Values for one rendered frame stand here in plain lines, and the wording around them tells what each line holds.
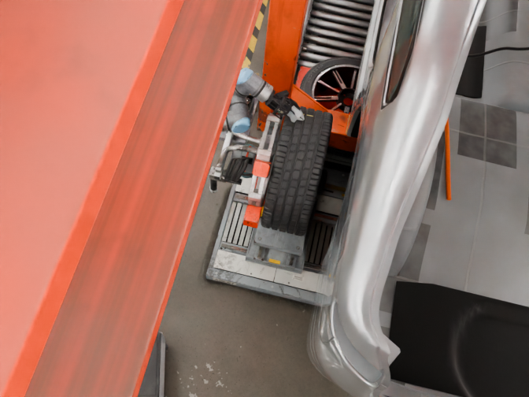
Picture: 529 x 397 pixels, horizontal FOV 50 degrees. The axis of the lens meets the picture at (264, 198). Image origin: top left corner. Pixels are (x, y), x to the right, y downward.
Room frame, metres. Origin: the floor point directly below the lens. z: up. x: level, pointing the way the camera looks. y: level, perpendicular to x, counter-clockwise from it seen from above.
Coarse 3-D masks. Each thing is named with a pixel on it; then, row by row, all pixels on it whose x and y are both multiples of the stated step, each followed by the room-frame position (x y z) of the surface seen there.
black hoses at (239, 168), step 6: (234, 162) 1.34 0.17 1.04; (240, 162) 1.34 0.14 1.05; (246, 162) 1.35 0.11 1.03; (228, 168) 1.31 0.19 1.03; (234, 168) 1.31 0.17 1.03; (240, 168) 1.32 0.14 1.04; (228, 174) 1.29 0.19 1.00; (234, 174) 1.29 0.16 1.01; (240, 174) 1.29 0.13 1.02; (228, 180) 1.27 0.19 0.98; (234, 180) 1.27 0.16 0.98; (240, 180) 1.28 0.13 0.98
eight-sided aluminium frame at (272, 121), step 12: (276, 120) 1.57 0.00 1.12; (264, 132) 1.49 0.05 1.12; (276, 132) 1.70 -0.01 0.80; (276, 144) 1.67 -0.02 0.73; (264, 156) 1.36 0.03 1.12; (252, 180) 1.27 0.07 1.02; (264, 180) 1.29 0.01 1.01; (252, 192) 1.22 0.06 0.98; (264, 192) 1.42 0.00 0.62; (252, 204) 1.24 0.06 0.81
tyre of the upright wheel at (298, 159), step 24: (288, 120) 1.54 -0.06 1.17; (312, 120) 1.57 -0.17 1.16; (288, 144) 1.41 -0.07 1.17; (312, 144) 1.42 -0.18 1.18; (288, 168) 1.30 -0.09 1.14; (312, 168) 1.32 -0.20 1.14; (288, 192) 1.21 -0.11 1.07; (312, 192) 1.22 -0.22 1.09; (264, 216) 1.14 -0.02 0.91; (288, 216) 1.14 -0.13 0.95
